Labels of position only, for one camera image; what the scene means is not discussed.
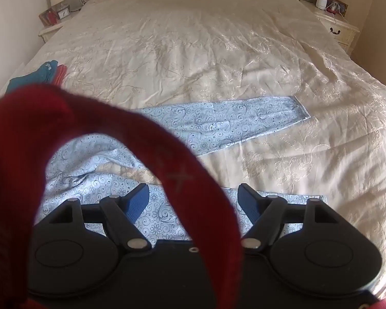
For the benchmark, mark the white cylindrical device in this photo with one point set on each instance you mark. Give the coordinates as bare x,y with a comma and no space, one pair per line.
321,2

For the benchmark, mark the red photo frame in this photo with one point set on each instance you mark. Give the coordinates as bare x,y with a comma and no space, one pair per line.
48,17

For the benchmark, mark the small white clock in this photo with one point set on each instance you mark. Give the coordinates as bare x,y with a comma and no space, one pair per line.
63,14

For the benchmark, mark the dark photo frame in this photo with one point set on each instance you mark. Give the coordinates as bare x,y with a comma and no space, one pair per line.
340,5

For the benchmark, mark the coral folded garment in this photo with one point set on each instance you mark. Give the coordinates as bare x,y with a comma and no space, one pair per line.
60,74

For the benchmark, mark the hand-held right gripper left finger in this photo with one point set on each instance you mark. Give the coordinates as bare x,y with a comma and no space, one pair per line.
139,201

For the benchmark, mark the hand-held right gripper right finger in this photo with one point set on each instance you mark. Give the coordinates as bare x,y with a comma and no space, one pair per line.
248,203

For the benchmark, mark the cream embroidered bedspread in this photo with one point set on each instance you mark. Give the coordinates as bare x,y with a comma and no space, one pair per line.
186,45

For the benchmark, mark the teal folded garment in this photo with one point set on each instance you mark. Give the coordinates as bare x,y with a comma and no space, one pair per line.
29,77

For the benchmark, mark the light blue floral pants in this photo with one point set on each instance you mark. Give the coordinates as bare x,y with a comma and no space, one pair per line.
228,122

